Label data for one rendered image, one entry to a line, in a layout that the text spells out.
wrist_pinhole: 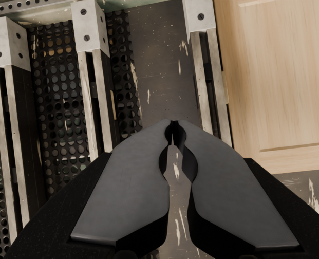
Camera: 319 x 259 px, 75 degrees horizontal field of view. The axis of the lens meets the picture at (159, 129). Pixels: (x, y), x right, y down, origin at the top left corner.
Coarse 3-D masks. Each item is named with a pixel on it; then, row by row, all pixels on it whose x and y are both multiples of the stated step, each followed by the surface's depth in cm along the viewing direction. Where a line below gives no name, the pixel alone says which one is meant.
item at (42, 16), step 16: (0, 0) 56; (80, 0) 53; (96, 0) 53; (112, 0) 53; (128, 0) 54; (144, 0) 55; (160, 0) 55; (0, 16) 56; (16, 16) 55; (32, 16) 55; (48, 16) 56; (64, 16) 57
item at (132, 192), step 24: (168, 120) 12; (120, 144) 9; (144, 144) 9; (168, 144) 12; (120, 168) 8; (144, 168) 8; (96, 192) 7; (120, 192) 7; (144, 192) 7; (168, 192) 7; (96, 216) 6; (120, 216) 6; (144, 216) 6; (72, 240) 6; (96, 240) 6; (120, 240) 6; (144, 240) 6
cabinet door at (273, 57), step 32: (224, 0) 52; (256, 0) 51; (288, 0) 51; (224, 32) 52; (256, 32) 52; (288, 32) 51; (224, 64) 52; (256, 64) 52; (288, 64) 51; (256, 96) 52; (288, 96) 51; (256, 128) 51; (288, 128) 51; (256, 160) 51; (288, 160) 50
